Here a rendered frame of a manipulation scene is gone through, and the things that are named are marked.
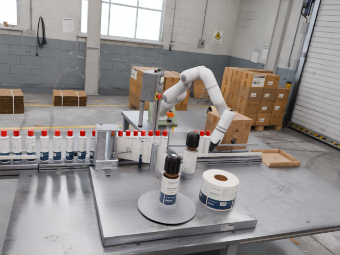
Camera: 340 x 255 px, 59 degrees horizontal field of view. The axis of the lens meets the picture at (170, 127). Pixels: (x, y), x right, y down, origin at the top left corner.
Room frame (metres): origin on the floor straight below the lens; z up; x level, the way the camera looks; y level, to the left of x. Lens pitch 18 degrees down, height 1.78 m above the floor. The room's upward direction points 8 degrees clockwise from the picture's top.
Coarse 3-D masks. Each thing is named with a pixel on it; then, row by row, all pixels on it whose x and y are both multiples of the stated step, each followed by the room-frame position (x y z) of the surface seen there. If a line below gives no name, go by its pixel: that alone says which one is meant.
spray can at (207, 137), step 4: (208, 132) 2.11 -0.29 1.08; (204, 136) 2.12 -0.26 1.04; (208, 136) 2.11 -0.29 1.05; (204, 140) 2.11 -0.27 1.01; (208, 140) 2.10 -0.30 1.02; (204, 144) 2.10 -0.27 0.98; (208, 144) 2.10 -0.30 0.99; (204, 148) 2.10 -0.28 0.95; (208, 148) 2.11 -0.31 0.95; (204, 152) 2.10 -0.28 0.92
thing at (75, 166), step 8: (248, 152) 2.33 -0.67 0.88; (200, 160) 2.05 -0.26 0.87; (208, 160) 2.08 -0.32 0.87; (216, 160) 2.10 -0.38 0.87; (224, 160) 2.13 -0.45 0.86; (232, 160) 2.16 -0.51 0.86; (240, 160) 2.18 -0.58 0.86; (256, 160) 2.24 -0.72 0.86; (40, 168) 1.65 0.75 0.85; (48, 168) 1.67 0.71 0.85; (56, 168) 1.69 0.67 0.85; (64, 168) 1.71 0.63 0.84; (72, 168) 1.73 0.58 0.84; (80, 168) 1.74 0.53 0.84; (88, 168) 1.76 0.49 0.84
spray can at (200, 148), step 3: (201, 132) 2.08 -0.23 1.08; (201, 135) 2.08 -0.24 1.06; (201, 138) 2.07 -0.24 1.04; (204, 138) 2.09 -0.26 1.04; (201, 141) 2.07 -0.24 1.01; (201, 144) 2.08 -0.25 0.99; (198, 147) 2.08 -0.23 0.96; (201, 147) 2.08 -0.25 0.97; (198, 150) 2.08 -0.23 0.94; (201, 150) 2.08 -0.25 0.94; (198, 153) 2.07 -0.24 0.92; (201, 153) 2.08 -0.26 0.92
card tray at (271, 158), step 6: (252, 150) 2.44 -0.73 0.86; (258, 150) 2.46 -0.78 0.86; (264, 150) 2.48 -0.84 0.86; (270, 150) 2.50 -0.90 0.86; (276, 150) 2.53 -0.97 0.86; (264, 156) 2.40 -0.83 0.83; (270, 156) 2.42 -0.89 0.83; (276, 156) 2.44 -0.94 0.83; (282, 156) 2.46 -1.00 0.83; (288, 156) 2.42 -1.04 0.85; (264, 162) 2.27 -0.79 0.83; (270, 162) 2.20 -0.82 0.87; (276, 162) 2.22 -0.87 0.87; (282, 162) 2.24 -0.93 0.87; (288, 162) 2.26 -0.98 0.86; (294, 162) 2.28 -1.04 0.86
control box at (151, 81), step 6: (144, 72) 1.97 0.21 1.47; (150, 72) 1.98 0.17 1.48; (162, 72) 2.08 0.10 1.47; (144, 78) 1.97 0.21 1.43; (150, 78) 1.96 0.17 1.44; (156, 78) 1.95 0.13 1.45; (144, 84) 1.96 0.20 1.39; (150, 84) 1.95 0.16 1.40; (156, 84) 1.95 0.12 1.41; (144, 90) 1.96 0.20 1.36; (150, 90) 1.95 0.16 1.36; (156, 90) 1.97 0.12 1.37; (144, 96) 1.96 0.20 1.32; (150, 96) 1.95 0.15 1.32
